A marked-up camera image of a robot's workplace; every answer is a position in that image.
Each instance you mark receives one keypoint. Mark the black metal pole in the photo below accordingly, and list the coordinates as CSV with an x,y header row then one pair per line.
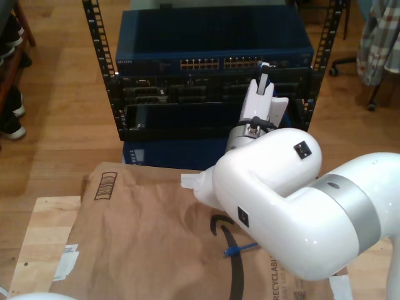
x,y
346,18

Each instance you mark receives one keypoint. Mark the wooden shoe rack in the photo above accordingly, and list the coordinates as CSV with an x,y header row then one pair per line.
x,y
23,25

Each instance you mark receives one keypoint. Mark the black office chair base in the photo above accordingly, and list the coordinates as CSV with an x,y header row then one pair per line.
x,y
343,62

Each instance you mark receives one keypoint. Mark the black rack tray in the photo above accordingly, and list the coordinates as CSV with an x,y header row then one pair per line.
x,y
187,132

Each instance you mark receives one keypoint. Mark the white label sticker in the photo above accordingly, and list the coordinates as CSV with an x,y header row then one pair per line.
x,y
65,265

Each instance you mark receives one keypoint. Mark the white flat strip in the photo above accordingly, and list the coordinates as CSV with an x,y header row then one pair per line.
x,y
3,291

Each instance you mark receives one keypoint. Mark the short white tape piece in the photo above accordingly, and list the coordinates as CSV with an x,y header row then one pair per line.
x,y
340,286

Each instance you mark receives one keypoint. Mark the blue case under rack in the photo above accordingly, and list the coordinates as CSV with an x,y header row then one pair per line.
x,y
175,153

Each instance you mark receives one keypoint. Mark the long white tape strip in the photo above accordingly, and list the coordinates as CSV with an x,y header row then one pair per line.
x,y
190,180

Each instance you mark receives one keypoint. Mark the black rack frame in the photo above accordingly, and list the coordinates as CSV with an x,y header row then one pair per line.
x,y
113,103

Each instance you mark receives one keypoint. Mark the person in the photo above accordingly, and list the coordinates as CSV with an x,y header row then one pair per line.
x,y
378,47

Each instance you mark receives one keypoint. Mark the black server unit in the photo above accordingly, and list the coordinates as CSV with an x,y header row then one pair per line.
x,y
203,90

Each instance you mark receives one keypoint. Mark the blue network switch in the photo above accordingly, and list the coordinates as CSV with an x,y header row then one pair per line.
x,y
203,34

